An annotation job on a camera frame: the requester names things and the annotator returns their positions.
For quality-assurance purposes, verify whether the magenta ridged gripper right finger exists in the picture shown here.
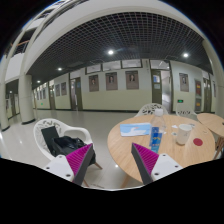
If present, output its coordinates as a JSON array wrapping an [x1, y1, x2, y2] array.
[[131, 143, 182, 185]]

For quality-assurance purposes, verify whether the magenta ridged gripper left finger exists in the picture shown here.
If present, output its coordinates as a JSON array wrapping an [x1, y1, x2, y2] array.
[[44, 144, 94, 186]]

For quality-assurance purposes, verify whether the clear plastic water bottle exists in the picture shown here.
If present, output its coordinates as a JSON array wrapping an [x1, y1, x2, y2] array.
[[149, 109, 166, 153]]

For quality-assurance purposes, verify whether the black bag on chair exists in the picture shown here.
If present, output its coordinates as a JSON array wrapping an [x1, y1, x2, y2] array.
[[40, 125, 97, 166]]

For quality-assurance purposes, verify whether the white plastic chair near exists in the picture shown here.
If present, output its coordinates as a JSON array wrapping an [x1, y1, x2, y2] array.
[[33, 118, 92, 160]]

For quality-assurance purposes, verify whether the blue tissue pack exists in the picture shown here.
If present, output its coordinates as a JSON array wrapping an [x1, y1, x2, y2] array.
[[120, 123, 151, 137]]

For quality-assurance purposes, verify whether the round wooden table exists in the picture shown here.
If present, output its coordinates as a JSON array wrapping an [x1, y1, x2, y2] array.
[[107, 115, 215, 182], [197, 113, 224, 158]]

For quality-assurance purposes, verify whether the white paper cup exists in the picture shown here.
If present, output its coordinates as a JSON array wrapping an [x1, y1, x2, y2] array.
[[176, 124, 192, 145]]

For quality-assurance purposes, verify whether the red round coaster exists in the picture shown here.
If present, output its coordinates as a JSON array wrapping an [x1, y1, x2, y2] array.
[[193, 138, 203, 146]]

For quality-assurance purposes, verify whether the white chair behind table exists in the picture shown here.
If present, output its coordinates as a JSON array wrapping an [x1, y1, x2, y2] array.
[[136, 103, 168, 117]]

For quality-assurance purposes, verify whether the white chair far right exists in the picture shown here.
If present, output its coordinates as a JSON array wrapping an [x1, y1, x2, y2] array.
[[176, 110, 198, 121]]

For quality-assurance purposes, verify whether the framed portrait far right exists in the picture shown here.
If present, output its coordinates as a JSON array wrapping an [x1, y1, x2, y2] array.
[[179, 73, 189, 92]]

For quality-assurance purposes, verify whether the framed portrait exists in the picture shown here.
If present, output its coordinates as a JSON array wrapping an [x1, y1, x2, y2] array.
[[126, 71, 139, 90], [89, 75, 99, 92], [179, 73, 189, 92], [106, 72, 118, 90]]

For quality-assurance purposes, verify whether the framed portrait left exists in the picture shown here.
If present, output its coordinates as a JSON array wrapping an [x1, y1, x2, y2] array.
[[89, 75, 99, 92]]

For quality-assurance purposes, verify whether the dark green door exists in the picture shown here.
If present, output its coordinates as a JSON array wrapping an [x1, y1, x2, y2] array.
[[152, 70, 162, 104]]

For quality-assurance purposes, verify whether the white round pillar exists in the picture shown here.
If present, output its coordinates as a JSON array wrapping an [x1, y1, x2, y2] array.
[[18, 75, 35, 125]]

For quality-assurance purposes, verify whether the framed portrait middle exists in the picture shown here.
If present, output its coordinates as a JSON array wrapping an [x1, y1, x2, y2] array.
[[106, 72, 118, 90]]

